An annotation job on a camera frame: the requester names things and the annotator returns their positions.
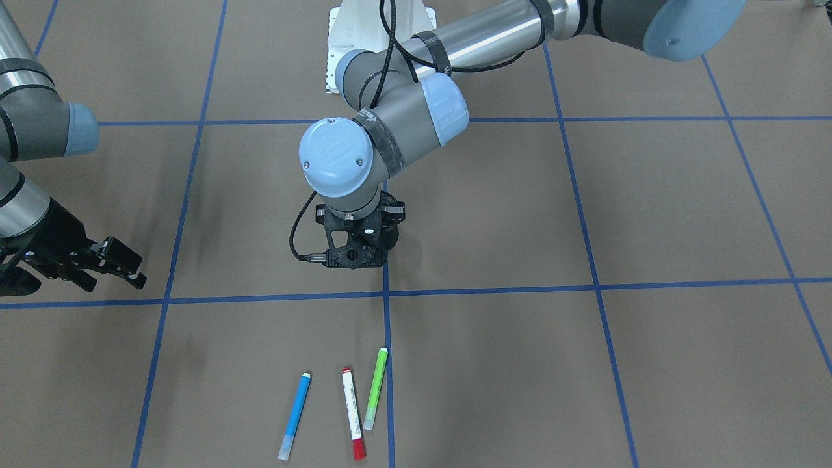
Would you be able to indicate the red capped white marker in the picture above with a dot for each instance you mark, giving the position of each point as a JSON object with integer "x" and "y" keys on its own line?
{"x": 352, "y": 412}

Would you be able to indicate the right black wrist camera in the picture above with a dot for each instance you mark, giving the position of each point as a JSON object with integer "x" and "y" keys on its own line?
{"x": 15, "y": 280}

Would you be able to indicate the green highlighter pen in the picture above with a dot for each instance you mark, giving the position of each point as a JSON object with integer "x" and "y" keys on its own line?
{"x": 375, "y": 388}

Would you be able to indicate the blue marker pen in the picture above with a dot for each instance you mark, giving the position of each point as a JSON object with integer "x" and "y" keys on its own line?
{"x": 295, "y": 415}

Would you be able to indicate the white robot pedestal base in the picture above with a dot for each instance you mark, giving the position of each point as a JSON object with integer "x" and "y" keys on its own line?
{"x": 357, "y": 25}

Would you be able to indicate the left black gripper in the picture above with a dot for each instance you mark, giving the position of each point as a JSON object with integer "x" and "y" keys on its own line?
{"x": 393, "y": 214}

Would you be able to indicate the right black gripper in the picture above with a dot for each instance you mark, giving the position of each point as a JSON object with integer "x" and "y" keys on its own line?
{"x": 57, "y": 242}

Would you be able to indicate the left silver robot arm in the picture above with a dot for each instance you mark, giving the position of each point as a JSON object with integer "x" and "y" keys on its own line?
{"x": 409, "y": 97}

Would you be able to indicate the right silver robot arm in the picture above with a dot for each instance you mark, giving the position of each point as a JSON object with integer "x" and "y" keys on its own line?
{"x": 35, "y": 124}

